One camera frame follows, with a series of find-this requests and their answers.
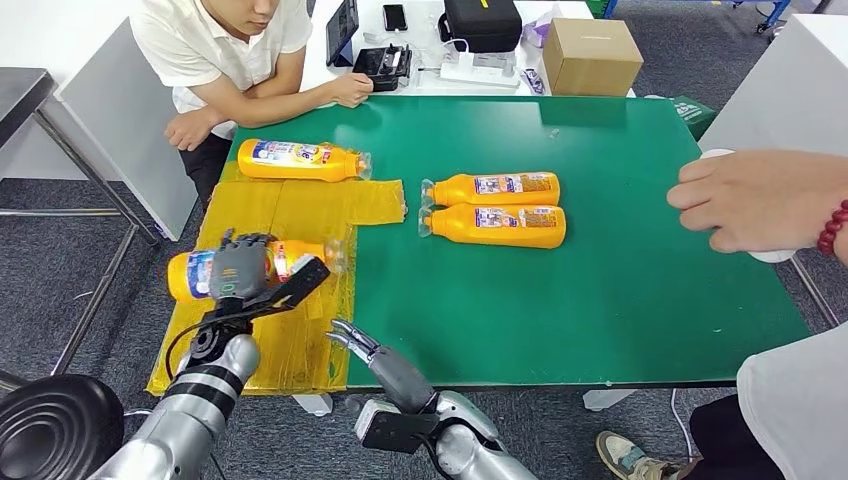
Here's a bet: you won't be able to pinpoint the black tablet on stand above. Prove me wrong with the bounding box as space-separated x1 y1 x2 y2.
324 0 360 68

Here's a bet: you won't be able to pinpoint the black carrying case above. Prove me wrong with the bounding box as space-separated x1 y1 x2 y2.
438 0 524 54

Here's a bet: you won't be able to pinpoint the black remote controller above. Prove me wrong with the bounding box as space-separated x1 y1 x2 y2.
352 43 414 93

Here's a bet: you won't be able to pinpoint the person's left hand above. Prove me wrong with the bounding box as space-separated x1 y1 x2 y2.
163 109 220 152

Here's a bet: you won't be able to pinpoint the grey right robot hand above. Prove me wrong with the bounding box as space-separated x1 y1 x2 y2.
325 317 440 415

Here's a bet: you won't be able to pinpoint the white desk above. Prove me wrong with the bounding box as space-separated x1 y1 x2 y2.
291 0 637 99
0 0 200 242
696 14 848 200

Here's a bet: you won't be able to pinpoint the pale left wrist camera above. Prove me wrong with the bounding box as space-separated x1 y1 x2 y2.
241 254 331 319

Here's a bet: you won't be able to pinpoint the purple plastic bag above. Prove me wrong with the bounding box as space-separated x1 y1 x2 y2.
521 13 552 49

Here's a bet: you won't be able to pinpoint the red bead bracelet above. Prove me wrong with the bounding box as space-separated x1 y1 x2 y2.
816 198 848 258

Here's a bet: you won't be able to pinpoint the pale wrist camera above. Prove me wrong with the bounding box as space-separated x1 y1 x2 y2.
354 398 442 455
241 254 331 319

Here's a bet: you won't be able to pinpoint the steel table legs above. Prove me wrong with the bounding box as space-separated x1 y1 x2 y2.
788 254 843 329

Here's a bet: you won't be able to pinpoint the white charging cable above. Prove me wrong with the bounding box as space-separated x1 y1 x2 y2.
410 36 470 74

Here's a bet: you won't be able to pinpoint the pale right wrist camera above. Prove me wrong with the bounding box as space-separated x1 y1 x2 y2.
354 398 442 455

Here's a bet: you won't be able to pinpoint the black round stool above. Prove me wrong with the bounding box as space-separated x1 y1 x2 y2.
0 374 155 480

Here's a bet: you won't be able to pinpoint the brown cardboard box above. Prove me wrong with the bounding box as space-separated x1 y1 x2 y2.
541 17 645 98

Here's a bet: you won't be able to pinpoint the white power strip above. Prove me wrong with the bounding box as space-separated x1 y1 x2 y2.
439 51 521 89

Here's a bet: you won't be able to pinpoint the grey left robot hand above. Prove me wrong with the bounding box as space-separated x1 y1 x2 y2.
208 228 280 301

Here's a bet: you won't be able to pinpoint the yellow taped cardboard mat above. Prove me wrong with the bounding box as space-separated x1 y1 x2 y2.
146 162 409 397

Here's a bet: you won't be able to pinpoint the orange detergent bottle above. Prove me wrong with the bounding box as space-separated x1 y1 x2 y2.
237 137 374 183
417 202 568 250
420 171 562 208
165 238 346 305

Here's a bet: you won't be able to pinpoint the white table foot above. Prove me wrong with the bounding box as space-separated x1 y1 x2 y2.
292 394 335 417
582 389 637 412

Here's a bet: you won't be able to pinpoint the person's right hand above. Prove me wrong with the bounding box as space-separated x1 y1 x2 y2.
329 71 376 109

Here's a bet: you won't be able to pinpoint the steel table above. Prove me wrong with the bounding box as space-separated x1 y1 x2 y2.
0 66 160 392

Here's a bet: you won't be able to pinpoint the person's hand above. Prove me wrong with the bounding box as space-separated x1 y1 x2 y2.
665 148 829 256

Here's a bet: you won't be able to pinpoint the person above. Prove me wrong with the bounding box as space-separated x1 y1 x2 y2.
129 0 376 207
594 148 848 480

